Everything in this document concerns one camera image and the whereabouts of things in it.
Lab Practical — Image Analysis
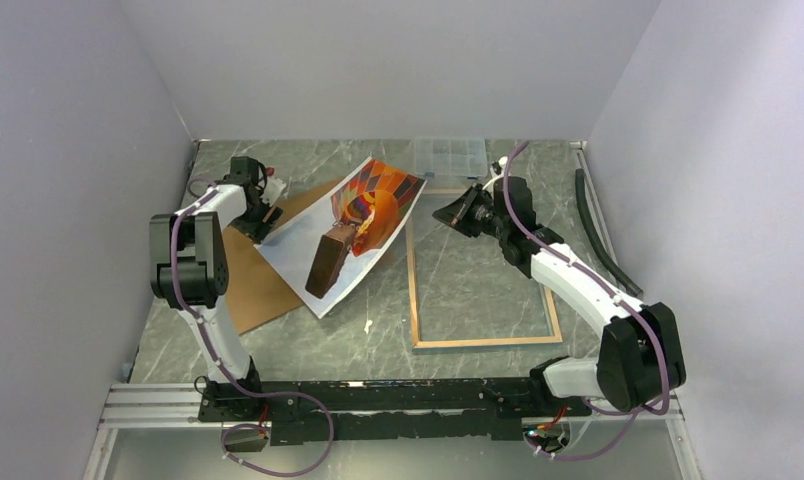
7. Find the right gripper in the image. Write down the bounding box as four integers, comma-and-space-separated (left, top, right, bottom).
432, 182, 508, 240

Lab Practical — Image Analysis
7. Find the hot air balloon photo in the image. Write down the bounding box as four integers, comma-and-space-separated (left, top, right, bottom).
258, 157, 427, 318

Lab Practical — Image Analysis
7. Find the brown backing board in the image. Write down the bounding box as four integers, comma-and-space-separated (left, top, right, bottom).
219, 178, 350, 336

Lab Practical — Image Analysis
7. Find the blue picture frame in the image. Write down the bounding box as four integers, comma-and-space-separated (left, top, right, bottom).
405, 188, 563, 352

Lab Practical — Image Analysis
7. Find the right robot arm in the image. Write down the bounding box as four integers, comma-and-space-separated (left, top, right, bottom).
432, 176, 686, 415

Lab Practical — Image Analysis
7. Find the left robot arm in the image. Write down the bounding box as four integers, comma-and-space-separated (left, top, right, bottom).
149, 156, 287, 420

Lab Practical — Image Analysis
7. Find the clear plastic organizer box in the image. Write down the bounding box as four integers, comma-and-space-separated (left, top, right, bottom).
413, 137, 489, 178

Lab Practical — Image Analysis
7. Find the black base bar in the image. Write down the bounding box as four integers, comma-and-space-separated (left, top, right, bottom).
197, 377, 590, 446

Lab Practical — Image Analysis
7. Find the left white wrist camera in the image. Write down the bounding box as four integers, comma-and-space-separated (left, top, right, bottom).
260, 175, 287, 205

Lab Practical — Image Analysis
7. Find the black hose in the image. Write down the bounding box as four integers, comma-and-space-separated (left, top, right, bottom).
574, 167, 644, 297

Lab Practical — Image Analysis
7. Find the aluminium rail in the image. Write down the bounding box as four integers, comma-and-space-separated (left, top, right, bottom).
100, 382, 685, 428

